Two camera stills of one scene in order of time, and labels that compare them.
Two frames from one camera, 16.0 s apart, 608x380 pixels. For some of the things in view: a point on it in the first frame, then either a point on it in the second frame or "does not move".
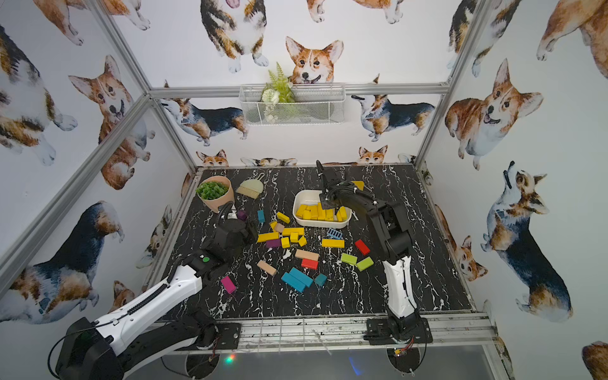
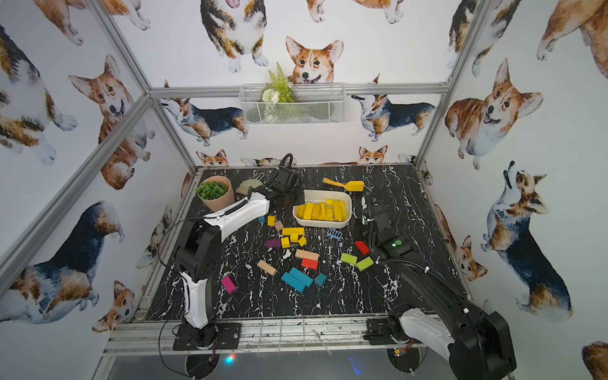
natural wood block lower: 267,267 does not move
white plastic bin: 307,211 does not move
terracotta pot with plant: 214,191 does not move
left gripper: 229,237 -> 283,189
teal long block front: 293,281 does not move
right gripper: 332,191 -> 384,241
